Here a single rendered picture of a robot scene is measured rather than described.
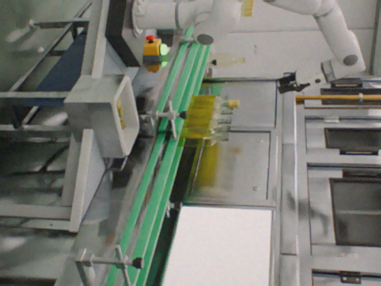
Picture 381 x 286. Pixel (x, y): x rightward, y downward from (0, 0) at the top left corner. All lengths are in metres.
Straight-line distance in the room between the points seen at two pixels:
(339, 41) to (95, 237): 0.97
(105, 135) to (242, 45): 6.77
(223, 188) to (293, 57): 6.63
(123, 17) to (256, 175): 0.75
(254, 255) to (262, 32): 6.74
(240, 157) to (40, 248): 0.81
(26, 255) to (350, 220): 1.11
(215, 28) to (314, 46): 6.65
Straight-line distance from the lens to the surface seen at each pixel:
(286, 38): 8.17
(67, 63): 2.25
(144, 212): 1.52
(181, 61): 2.09
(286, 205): 1.74
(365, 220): 1.78
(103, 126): 1.56
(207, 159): 1.93
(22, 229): 1.90
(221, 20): 1.61
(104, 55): 1.68
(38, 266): 1.75
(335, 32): 1.63
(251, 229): 1.65
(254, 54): 8.31
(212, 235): 1.64
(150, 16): 1.77
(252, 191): 1.78
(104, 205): 1.55
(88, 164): 1.56
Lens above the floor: 1.35
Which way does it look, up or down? 12 degrees down
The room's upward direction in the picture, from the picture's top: 90 degrees clockwise
